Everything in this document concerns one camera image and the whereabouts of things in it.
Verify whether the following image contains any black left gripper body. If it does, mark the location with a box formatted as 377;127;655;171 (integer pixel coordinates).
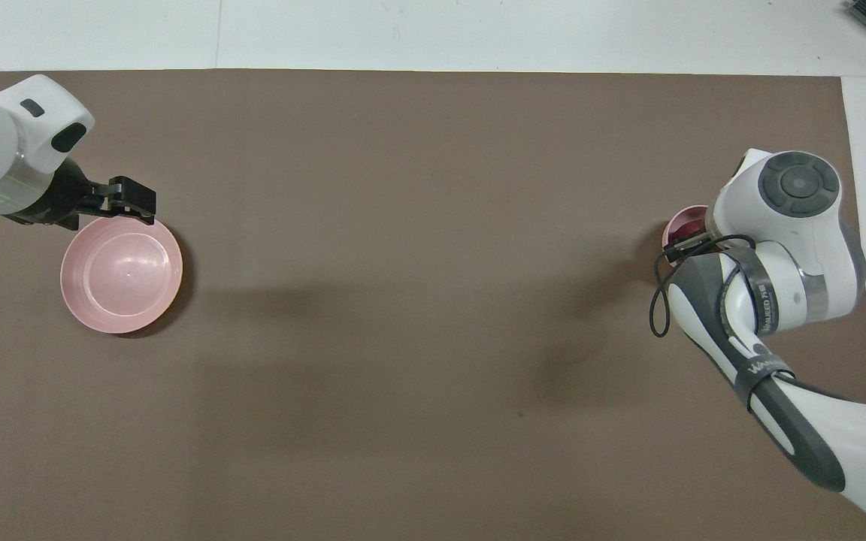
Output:
5;158;112;231

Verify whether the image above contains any dark red apple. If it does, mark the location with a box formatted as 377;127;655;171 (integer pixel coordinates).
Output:
670;214;710;246

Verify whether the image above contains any pink plate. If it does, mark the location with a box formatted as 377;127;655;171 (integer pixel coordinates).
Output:
60;216;183;335

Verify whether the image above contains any pink bowl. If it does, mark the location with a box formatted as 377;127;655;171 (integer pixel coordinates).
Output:
662;204;713;253

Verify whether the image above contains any brown table mat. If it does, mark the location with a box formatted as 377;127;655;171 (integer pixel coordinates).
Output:
0;69;866;541

